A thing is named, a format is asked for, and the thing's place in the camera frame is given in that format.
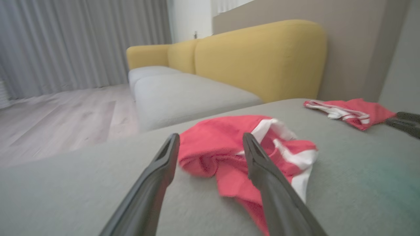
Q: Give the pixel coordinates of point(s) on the narrow yellow sofa backrest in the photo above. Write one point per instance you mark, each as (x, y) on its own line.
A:
(182, 55)

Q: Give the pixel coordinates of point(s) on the red shorts with white stripes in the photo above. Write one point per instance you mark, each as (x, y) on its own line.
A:
(213, 147)

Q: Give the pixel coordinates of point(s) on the large grey sofa chaise seat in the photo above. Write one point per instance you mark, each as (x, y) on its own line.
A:
(361, 183)

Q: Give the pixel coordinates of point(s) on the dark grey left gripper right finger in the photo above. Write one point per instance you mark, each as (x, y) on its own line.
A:
(275, 196)

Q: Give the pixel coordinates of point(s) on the grey sofa seat cushion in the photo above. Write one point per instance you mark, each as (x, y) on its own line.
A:
(190, 98)
(147, 72)

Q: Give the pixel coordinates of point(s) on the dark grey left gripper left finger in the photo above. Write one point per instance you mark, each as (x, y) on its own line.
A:
(147, 193)

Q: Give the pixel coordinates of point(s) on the red jersey with white sleeves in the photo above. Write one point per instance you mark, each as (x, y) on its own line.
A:
(361, 109)

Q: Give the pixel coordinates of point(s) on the low yellow sofa backrest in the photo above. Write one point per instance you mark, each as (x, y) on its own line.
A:
(147, 55)

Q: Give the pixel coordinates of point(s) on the grey pleated curtain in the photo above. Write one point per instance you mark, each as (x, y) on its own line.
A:
(82, 42)

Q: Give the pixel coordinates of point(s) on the large yellow sofa backrest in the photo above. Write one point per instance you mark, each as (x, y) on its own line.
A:
(262, 59)

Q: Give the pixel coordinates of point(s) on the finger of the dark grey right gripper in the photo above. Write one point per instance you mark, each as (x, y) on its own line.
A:
(410, 116)
(405, 126)

